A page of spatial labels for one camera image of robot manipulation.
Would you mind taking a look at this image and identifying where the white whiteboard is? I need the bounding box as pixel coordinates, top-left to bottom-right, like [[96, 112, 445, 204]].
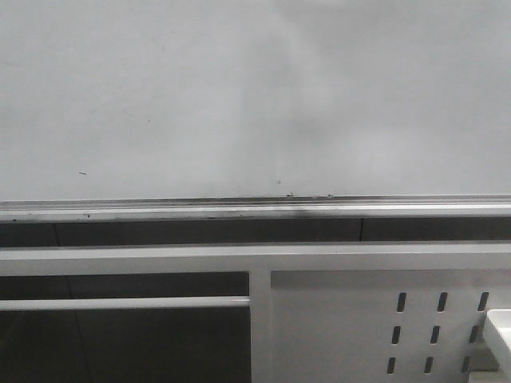
[[1, 1, 510, 201]]

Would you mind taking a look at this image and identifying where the white plastic bin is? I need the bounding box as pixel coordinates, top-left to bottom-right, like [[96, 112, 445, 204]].
[[468, 309, 510, 382]]

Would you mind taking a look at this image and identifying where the white metal frame with slots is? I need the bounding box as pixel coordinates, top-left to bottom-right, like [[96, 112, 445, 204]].
[[1, 243, 510, 382]]

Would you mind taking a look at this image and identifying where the aluminium whiteboard tray rail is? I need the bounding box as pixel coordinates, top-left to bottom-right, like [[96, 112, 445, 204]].
[[1, 195, 510, 223]]

